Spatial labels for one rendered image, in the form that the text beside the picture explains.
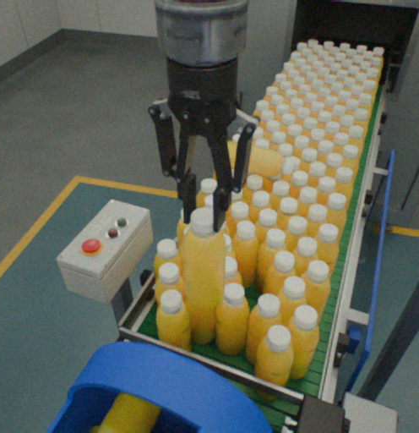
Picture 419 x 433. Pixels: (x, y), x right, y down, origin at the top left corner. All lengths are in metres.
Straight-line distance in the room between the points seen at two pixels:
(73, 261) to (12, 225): 1.95
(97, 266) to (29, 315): 1.45
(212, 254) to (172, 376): 0.18
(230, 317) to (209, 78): 0.48
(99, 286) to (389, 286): 1.79
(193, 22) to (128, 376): 0.38
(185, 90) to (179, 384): 0.32
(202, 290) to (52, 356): 1.47
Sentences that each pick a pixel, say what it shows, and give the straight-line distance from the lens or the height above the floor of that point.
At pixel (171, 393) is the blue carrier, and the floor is 1.23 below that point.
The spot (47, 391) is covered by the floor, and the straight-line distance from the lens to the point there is 1.97.
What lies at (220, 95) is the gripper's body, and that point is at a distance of 0.44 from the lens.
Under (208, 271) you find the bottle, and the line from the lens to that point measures 0.60.
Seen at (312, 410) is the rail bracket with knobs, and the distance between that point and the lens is 0.75.
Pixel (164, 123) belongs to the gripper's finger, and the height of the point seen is 1.44.
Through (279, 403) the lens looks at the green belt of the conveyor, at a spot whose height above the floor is 0.90.
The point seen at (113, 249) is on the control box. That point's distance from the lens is 0.82.
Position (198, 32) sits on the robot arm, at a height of 1.56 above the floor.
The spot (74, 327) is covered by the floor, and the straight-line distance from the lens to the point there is 2.10.
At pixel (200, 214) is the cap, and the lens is 0.57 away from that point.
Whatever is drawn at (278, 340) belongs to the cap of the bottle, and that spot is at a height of 1.08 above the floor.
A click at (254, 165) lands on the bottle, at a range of 1.00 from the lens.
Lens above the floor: 1.68
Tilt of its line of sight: 43 degrees down
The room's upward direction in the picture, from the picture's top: straight up
